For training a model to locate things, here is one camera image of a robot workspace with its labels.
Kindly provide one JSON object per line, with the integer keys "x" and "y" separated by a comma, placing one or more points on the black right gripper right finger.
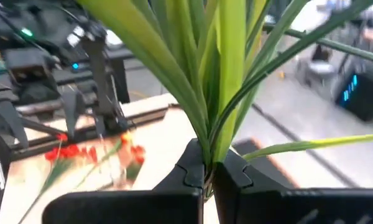
{"x": 283, "y": 207}

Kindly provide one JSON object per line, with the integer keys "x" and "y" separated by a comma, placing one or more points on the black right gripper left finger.
{"x": 127, "y": 207}

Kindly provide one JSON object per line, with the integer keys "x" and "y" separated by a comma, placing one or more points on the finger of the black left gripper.
{"x": 71, "y": 109}
{"x": 6, "y": 119}

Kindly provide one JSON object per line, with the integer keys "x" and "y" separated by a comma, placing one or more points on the clear glass vase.
{"x": 118, "y": 168}

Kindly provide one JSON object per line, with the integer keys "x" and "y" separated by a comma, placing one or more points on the long red flower spray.
{"x": 65, "y": 152}

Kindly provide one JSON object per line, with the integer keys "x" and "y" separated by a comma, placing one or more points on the short red flower spray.
{"x": 138, "y": 154}

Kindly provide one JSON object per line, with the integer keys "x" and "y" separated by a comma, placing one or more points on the orange artificial tulip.
{"x": 126, "y": 137}

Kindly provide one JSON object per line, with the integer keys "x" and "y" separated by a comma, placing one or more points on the purple flower spray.
{"x": 230, "y": 77}

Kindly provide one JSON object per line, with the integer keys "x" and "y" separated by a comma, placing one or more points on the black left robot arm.
{"x": 102, "y": 77}

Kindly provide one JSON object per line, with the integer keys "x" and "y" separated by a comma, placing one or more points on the black computer with blue lights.
{"x": 360, "y": 99}

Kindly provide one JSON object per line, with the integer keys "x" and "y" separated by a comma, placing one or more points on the grey office chair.
{"x": 318, "y": 68}

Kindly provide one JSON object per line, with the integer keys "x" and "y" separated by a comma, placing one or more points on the black metal table frame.
{"x": 149, "y": 114}

